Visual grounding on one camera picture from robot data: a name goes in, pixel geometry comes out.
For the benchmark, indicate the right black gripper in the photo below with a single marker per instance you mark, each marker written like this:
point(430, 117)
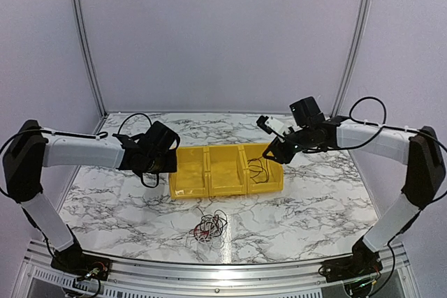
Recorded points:
point(281, 155)

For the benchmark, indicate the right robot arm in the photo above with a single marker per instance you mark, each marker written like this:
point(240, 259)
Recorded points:
point(418, 149)

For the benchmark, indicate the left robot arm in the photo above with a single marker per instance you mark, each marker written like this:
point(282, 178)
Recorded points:
point(32, 148)

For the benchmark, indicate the yellow bin right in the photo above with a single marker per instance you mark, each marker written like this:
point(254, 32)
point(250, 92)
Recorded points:
point(263, 175)

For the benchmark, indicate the yellow bin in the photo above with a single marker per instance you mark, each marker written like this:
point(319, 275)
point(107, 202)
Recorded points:
point(190, 180)
point(263, 175)
point(227, 170)

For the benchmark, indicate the yellow bin middle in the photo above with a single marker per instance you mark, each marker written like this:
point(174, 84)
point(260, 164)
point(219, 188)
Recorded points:
point(227, 170)

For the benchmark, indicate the yellow bin left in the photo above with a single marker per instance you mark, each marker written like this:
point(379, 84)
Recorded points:
point(190, 180)

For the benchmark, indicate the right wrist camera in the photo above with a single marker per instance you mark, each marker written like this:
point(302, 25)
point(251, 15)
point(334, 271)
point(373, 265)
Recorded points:
point(273, 125)

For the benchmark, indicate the right aluminium frame post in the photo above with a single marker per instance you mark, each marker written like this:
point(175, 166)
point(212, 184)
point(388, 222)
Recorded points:
point(347, 75)

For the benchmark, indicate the aluminium frame post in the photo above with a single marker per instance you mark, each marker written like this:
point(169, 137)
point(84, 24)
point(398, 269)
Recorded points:
point(87, 57)
point(347, 75)

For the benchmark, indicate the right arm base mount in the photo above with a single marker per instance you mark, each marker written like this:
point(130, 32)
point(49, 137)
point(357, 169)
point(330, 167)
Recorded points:
point(352, 271)

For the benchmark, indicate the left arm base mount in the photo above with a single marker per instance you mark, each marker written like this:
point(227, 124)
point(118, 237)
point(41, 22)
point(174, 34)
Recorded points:
point(92, 268)

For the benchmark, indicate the left aluminium frame post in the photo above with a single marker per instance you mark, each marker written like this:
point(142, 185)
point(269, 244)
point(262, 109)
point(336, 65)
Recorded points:
point(87, 57)

